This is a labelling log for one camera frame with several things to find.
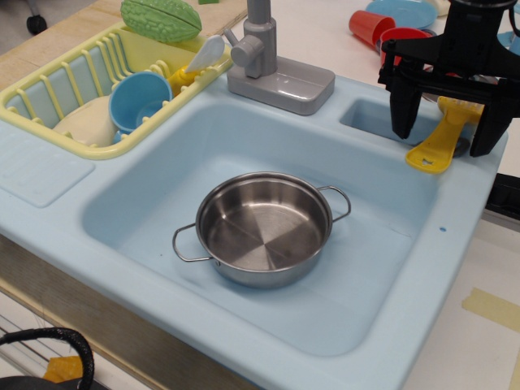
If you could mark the light blue toy sink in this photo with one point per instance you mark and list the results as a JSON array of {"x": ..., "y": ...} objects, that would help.
[{"x": 358, "y": 320}]

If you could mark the red cup lying down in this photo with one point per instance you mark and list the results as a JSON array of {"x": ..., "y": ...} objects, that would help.
[{"x": 368, "y": 27}]

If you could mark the yellow dish rack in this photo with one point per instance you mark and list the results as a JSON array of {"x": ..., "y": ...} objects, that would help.
[{"x": 38, "y": 102}]

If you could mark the yellow dish brush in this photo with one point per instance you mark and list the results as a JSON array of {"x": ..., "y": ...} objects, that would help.
[{"x": 435, "y": 154}]

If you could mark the small steel pot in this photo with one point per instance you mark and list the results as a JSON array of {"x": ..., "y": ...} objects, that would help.
[{"x": 268, "y": 229}]

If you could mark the red cup with handle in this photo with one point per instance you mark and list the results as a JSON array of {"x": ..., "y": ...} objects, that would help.
[{"x": 399, "y": 33}]

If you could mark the green bitter melon toy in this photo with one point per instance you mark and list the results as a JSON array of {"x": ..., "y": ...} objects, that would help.
[{"x": 163, "y": 21}]

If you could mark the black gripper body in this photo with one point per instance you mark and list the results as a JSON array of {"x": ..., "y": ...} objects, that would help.
[{"x": 476, "y": 71}]

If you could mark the yellow utensil in rack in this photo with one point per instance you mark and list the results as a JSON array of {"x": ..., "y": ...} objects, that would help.
[{"x": 183, "y": 79}]

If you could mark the cream plastic plate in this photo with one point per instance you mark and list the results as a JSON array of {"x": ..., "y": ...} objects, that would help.
[{"x": 90, "y": 124}]

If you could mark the yellow tape piece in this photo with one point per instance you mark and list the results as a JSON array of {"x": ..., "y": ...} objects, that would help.
[{"x": 63, "y": 369}]

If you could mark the blue plastic cup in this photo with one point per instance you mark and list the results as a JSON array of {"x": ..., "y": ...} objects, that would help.
[{"x": 137, "y": 96}]

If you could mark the grey toy faucet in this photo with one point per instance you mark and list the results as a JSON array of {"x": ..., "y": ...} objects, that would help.
[{"x": 259, "y": 73}]

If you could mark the beige masking tape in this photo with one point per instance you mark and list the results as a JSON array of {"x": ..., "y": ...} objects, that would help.
[{"x": 493, "y": 308}]

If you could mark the black device at edge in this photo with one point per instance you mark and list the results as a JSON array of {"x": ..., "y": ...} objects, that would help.
[{"x": 504, "y": 196}]

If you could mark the black chair caster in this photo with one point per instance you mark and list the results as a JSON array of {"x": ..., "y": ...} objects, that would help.
[{"x": 36, "y": 24}]

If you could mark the grey utensil handle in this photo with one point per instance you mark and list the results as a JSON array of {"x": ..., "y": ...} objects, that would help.
[{"x": 462, "y": 146}]

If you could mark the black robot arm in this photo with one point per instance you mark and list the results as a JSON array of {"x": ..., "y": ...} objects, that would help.
[{"x": 478, "y": 20}]

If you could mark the blue plastic plate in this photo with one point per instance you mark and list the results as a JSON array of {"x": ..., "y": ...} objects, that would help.
[{"x": 411, "y": 14}]

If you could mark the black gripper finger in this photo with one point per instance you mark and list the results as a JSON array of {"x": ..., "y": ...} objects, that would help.
[
  {"x": 495, "y": 119},
  {"x": 405, "y": 99}
]

